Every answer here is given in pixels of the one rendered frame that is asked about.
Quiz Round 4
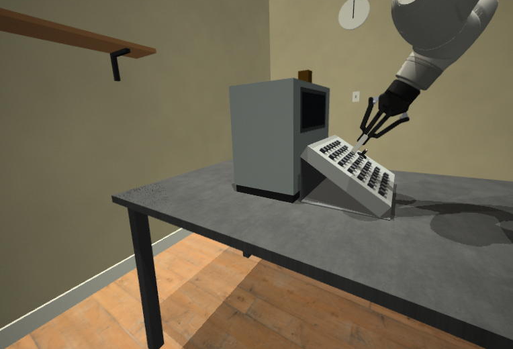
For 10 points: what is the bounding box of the grey control console with keypad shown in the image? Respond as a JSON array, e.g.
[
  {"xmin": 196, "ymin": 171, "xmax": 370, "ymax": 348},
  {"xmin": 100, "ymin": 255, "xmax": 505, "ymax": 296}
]
[{"xmin": 229, "ymin": 70, "xmax": 395, "ymax": 221}]

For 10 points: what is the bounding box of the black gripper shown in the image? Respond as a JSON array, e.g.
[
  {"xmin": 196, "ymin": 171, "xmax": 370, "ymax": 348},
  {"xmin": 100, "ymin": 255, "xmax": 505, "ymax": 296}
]
[{"xmin": 351, "ymin": 79, "xmax": 420, "ymax": 153}]

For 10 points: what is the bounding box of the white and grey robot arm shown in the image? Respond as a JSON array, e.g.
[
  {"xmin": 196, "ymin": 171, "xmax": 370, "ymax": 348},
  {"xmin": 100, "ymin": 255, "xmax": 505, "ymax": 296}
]
[{"xmin": 391, "ymin": 0, "xmax": 498, "ymax": 91}]

